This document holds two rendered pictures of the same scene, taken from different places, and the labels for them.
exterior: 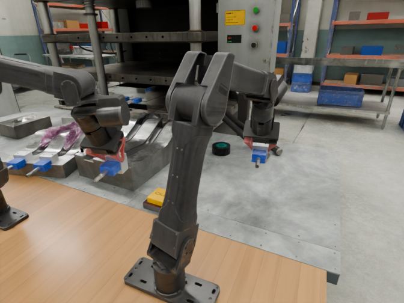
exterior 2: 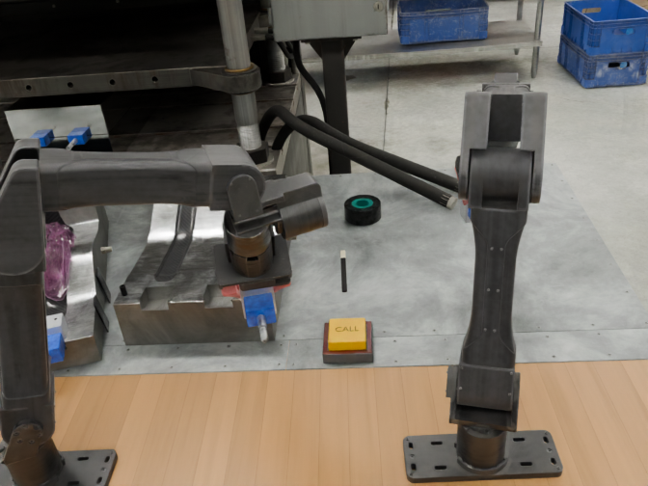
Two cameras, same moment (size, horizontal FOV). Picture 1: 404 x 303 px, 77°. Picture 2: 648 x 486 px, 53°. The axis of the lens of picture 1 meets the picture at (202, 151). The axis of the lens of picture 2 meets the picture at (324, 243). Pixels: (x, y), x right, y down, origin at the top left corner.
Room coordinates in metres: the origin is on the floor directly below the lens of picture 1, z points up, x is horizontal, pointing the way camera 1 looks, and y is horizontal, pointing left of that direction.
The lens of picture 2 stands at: (-0.10, 0.44, 1.51)
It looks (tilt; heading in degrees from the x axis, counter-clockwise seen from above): 32 degrees down; 339
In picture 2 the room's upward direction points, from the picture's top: 5 degrees counter-clockwise
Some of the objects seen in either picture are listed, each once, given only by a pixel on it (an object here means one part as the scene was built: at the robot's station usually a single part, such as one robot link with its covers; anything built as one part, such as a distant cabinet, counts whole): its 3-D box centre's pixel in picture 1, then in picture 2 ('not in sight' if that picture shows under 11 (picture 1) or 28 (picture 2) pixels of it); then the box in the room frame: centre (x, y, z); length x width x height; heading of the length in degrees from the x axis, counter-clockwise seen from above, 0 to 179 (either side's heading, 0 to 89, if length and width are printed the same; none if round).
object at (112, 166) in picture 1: (108, 169); (260, 313); (0.64, 0.27, 0.93); 0.13 x 0.05 x 0.05; 167
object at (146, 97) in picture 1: (152, 92); (92, 105); (1.97, 0.37, 0.87); 0.50 x 0.27 x 0.17; 154
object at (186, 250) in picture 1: (169, 245); (481, 396); (0.38, 0.07, 0.90); 0.09 x 0.06 x 0.06; 52
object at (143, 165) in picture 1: (145, 140); (219, 233); (1.01, 0.24, 0.87); 0.50 x 0.26 x 0.14; 154
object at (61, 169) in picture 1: (71, 137); (29, 270); (1.09, 0.60, 0.86); 0.50 x 0.26 x 0.11; 171
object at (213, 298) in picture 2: not in sight; (222, 301); (0.79, 0.30, 0.87); 0.05 x 0.05 x 0.04; 64
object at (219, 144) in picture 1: (221, 148); (363, 209); (1.03, -0.09, 0.82); 0.08 x 0.08 x 0.04
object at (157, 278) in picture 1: (169, 272); (481, 438); (0.37, 0.07, 0.84); 0.20 x 0.07 x 0.08; 66
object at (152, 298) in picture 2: (93, 159); (159, 303); (0.83, 0.39, 0.87); 0.05 x 0.05 x 0.04; 64
